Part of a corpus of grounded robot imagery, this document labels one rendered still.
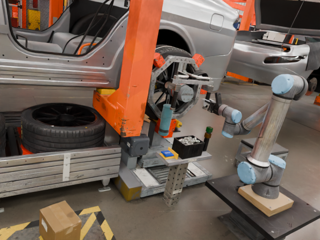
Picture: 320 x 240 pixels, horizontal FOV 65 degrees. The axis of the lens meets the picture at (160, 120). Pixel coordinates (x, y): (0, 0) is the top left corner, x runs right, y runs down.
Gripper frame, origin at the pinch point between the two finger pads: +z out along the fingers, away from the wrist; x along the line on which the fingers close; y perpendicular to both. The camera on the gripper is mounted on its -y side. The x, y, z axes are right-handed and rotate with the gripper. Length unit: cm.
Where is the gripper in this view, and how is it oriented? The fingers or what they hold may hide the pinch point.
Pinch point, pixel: (205, 98)
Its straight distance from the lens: 215.3
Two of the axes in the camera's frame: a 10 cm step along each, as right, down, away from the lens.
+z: -5.3, -3.8, 7.6
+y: -1.8, 9.3, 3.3
